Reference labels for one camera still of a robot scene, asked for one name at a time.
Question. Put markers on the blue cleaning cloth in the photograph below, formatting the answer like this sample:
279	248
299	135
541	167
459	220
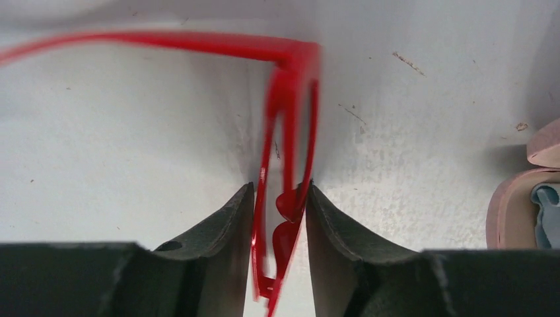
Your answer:
546	197

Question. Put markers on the pink glasses case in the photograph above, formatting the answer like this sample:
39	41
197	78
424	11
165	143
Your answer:
511	215

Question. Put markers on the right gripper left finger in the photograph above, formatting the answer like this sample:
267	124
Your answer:
201	272

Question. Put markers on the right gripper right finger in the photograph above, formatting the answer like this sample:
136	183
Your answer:
356	272

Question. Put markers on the red frame sunglasses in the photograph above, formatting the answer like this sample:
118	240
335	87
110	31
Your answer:
296	75

